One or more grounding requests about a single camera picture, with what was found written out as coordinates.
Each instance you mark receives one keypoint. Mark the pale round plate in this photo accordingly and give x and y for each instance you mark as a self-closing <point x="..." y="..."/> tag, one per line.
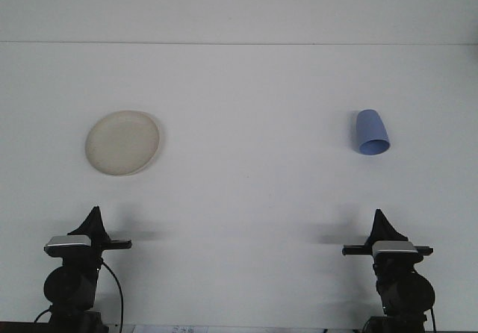
<point x="121" y="142"/>

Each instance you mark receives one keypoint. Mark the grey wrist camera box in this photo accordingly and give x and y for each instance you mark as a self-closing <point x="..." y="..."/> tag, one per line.
<point x="394" y="247"/>
<point x="67" y="241"/>

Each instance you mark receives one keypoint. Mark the pale blue cup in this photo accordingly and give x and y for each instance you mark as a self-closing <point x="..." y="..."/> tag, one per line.
<point x="369" y="127"/>

